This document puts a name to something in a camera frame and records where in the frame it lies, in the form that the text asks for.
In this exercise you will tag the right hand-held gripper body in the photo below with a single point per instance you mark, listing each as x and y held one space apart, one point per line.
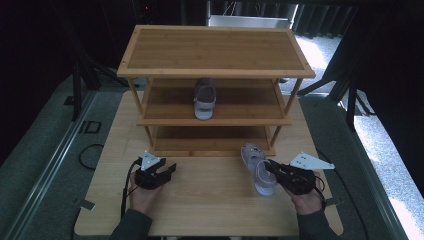
296 180

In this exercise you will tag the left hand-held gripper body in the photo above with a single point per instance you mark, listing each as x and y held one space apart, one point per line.
150 178

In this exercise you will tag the purple sandal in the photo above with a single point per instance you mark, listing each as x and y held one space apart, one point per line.
205 100
258 166

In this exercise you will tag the wooden shoe rack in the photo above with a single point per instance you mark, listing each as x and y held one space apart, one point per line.
215 50

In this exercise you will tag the person's left hand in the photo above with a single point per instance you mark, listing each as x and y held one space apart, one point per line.
143 200

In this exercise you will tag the person's right hand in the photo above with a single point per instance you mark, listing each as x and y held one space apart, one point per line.
308 203

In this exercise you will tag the grey tape piece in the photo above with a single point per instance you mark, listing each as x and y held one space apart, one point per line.
87 205
333 201

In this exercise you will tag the black metal stand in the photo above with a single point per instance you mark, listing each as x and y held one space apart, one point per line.
77 96
350 103

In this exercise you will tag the silver metal box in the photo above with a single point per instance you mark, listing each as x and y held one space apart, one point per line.
248 21

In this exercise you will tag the dark curtain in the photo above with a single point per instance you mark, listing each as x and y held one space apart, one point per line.
320 20

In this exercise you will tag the aluminium floor rail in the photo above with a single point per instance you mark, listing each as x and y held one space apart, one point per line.
373 173
50 166

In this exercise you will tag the black floor bracket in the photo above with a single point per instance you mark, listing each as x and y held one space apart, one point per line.
90 127

